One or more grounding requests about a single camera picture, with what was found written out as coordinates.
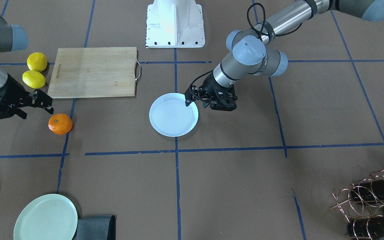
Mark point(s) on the folded grey cloth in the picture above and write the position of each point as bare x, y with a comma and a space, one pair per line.
99, 227

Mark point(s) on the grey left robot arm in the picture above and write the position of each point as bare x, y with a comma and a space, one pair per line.
249, 52

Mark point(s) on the light blue plate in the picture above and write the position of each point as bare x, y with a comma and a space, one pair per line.
170, 116

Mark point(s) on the light green plate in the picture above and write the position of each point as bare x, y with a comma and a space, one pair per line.
48, 217

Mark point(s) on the dark wine bottle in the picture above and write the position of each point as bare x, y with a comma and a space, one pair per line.
367, 228
371, 192

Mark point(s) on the yellow lemon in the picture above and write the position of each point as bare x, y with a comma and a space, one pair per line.
34, 79
37, 62

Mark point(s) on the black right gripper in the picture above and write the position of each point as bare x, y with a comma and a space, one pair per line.
13, 92

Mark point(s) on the lower yellow lemon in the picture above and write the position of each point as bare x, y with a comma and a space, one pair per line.
34, 79

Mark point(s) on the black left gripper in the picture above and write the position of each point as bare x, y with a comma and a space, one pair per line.
210, 87

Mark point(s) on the lower dark wine bottle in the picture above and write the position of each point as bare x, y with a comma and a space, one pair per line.
367, 228

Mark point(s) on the upper dark wine bottle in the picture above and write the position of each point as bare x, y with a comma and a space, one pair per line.
371, 192

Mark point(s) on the upper yellow lemon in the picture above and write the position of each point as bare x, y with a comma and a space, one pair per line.
37, 62

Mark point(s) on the wooden cutting board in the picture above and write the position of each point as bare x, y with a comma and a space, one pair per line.
94, 73

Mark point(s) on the orange mandarin fruit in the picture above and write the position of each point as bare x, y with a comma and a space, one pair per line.
60, 124

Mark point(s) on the copper wire bottle rack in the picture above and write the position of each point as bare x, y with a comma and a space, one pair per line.
362, 204

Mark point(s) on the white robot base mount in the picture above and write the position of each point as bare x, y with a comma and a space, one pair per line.
175, 24

